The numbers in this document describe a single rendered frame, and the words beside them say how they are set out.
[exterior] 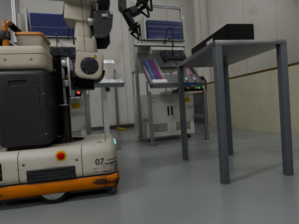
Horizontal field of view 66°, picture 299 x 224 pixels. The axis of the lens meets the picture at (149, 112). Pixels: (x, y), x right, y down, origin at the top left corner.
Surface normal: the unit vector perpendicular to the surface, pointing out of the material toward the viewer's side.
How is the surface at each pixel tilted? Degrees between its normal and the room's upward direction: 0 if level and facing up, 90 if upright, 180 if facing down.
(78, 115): 90
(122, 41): 90
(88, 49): 90
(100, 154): 84
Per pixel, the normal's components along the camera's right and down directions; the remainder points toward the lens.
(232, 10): 0.31, 0.00
